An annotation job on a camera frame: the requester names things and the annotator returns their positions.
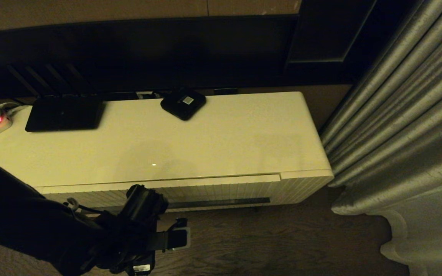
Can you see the grey pleated curtain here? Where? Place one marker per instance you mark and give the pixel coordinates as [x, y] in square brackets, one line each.
[397, 134]

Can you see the black television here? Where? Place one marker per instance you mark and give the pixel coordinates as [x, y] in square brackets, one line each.
[148, 57]

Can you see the black wifi router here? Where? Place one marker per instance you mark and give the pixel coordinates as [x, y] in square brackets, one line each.
[61, 114]

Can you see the cream white ribbed drawer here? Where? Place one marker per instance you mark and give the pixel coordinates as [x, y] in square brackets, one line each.
[225, 189]

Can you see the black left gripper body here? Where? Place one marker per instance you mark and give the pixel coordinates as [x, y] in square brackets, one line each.
[136, 245]

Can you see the white tv cabinet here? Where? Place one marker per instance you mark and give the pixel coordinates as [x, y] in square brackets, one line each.
[244, 134]

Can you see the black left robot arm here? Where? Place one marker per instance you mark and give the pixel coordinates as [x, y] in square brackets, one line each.
[21, 222]

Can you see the small black square box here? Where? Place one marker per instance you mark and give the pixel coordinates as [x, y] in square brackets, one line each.
[182, 103]

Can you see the dark framed wall panel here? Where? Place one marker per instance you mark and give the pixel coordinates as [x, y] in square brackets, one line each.
[320, 34]

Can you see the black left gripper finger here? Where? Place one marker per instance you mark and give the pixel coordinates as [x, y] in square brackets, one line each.
[178, 223]
[178, 238]

